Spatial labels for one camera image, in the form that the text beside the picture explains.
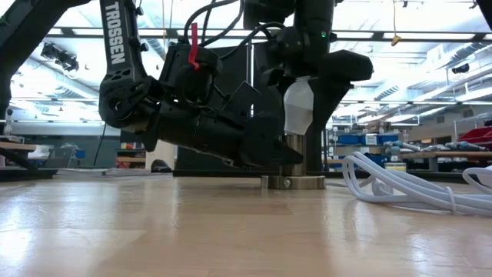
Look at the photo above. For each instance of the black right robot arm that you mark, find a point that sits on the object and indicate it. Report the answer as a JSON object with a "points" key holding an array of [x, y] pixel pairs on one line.
{"points": [[487, 7]]}

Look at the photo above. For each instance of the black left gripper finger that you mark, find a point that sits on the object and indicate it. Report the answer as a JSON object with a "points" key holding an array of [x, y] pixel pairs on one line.
{"points": [[246, 100], [265, 146]]}

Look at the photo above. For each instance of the brass lamp socket base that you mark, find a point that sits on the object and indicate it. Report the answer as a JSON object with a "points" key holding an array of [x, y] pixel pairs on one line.
{"points": [[294, 182]]}

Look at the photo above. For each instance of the small yellow candle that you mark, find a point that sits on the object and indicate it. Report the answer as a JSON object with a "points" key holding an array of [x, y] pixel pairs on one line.
{"points": [[396, 166]]}

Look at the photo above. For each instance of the low wooden shelf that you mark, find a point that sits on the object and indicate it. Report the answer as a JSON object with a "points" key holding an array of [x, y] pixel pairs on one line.
{"points": [[130, 159]]}

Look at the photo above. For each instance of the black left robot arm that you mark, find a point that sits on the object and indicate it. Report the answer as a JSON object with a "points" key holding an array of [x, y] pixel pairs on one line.
{"points": [[115, 46]]}

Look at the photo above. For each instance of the black monitor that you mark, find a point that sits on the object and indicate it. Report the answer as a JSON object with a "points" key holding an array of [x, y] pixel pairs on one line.
{"points": [[128, 136]]}

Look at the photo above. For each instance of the red storage bin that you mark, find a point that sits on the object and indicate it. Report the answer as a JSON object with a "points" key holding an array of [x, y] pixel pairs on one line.
{"points": [[478, 135]]}

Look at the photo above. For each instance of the black ceiling-mounted camera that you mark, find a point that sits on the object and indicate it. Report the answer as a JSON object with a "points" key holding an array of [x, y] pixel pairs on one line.
{"points": [[59, 57]]}

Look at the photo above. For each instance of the small blue box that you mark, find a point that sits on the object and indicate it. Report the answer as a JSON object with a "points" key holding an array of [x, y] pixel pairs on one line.
{"points": [[80, 154]]}

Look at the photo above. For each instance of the wooden workbench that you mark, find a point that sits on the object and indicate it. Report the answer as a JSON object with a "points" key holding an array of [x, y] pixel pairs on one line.
{"points": [[442, 155]]}

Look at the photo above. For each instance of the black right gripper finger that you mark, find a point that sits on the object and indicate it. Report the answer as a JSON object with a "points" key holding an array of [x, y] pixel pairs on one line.
{"points": [[338, 77], [278, 79]]}

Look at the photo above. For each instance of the blue storage bin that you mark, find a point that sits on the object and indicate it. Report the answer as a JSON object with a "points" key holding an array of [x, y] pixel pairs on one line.
{"points": [[350, 139], [389, 139]]}

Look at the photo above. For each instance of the wooden side table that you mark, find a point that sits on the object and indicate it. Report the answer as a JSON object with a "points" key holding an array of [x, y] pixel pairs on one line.
{"points": [[15, 146]]}

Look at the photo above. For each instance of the yellow hanging tag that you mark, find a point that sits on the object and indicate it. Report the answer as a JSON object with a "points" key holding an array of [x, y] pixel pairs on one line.
{"points": [[396, 39]]}

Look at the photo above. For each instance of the white frosted light bulb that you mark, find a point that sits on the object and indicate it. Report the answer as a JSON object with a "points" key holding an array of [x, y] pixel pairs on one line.
{"points": [[298, 111]]}

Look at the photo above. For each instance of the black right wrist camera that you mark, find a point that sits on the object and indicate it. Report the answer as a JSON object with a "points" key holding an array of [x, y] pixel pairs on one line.
{"points": [[269, 13]]}

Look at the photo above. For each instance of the black overhead frame beam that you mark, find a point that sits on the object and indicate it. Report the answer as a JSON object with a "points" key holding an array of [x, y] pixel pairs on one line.
{"points": [[378, 35]]}

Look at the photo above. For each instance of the black dome camera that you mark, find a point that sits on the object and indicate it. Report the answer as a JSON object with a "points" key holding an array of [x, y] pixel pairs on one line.
{"points": [[460, 69]]}

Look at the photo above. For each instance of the white cylindrical container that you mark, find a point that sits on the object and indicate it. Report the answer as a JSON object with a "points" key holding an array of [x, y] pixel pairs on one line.
{"points": [[161, 157]]}

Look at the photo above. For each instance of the black dome-shaped object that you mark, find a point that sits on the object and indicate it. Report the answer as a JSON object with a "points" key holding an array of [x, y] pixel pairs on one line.
{"points": [[160, 167]]}

